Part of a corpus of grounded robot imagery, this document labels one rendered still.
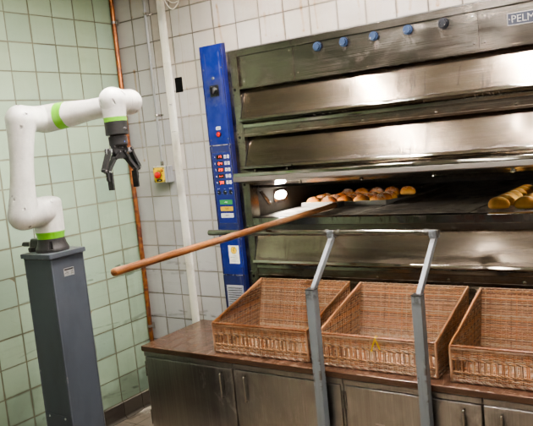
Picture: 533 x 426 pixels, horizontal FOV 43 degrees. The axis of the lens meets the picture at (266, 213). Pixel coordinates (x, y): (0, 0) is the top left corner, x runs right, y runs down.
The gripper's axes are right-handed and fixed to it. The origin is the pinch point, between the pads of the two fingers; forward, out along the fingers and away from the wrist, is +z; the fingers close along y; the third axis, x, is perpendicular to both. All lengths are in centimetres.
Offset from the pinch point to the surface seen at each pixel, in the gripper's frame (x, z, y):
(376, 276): 54, 61, -108
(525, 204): 125, 31, -122
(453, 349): 109, 79, -58
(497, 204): 112, 30, -123
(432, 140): 91, -3, -107
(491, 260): 113, 53, -107
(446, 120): 97, -11, -110
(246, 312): -13, 76, -86
